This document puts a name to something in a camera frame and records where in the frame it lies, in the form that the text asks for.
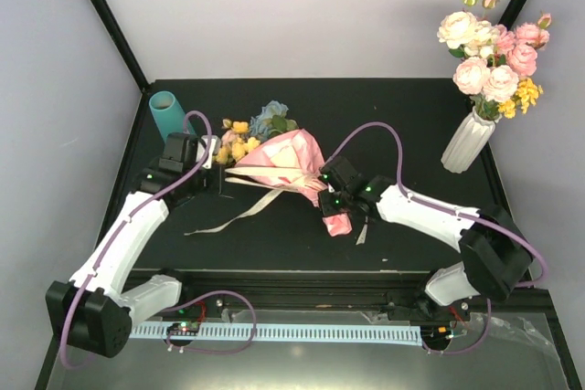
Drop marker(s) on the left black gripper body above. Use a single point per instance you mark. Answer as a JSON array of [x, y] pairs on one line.
[[210, 186]]

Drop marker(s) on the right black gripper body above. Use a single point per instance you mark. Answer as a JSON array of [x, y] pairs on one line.
[[335, 207]]

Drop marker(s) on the cream printed ribbon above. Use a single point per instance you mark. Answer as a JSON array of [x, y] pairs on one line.
[[247, 212]]

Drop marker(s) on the yellow and blue flower bunch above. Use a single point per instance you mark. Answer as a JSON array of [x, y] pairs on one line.
[[240, 138]]

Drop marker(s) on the pink wrapping paper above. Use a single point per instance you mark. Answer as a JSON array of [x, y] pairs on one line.
[[292, 160]]

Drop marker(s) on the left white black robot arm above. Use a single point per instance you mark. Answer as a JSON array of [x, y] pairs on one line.
[[92, 311]]

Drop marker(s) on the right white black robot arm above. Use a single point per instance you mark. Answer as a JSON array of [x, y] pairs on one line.
[[494, 256]]

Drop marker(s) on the teal conical vase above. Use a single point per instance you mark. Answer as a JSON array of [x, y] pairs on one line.
[[167, 113]]

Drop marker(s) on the white ribbed vase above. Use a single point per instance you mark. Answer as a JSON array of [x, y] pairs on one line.
[[470, 138]]

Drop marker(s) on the left small circuit board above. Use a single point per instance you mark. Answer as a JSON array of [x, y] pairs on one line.
[[183, 328]]

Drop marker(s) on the small circuit board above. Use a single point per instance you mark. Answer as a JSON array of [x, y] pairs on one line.
[[183, 328], [438, 333]]

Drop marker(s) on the right small circuit board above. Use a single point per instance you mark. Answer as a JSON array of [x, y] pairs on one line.
[[438, 333]]

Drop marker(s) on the pink and white rose bouquet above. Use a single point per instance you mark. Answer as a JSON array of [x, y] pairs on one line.
[[496, 63]]

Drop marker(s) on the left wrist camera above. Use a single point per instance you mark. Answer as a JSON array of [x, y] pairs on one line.
[[207, 147]]

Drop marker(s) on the black aluminium rail base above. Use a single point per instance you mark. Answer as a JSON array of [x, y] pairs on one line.
[[400, 295]]

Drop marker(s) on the light blue slotted cable duct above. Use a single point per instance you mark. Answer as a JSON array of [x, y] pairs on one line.
[[285, 333]]

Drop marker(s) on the left black frame post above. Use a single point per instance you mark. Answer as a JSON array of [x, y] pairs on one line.
[[121, 43]]

